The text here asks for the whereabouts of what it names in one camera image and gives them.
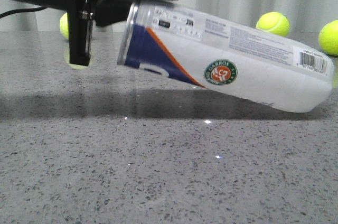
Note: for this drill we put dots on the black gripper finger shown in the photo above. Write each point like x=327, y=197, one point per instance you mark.
x=109, y=12

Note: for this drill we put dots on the white blue tennis ball can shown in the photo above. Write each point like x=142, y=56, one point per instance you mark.
x=201, y=49

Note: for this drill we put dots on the far left tennis ball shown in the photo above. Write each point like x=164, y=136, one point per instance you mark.
x=63, y=25

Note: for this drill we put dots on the tennis ball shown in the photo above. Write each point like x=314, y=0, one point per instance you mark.
x=327, y=38
x=274, y=22
x=63, y=25

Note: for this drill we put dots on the far right tennis ball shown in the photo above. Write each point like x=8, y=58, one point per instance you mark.
x=327, y=38

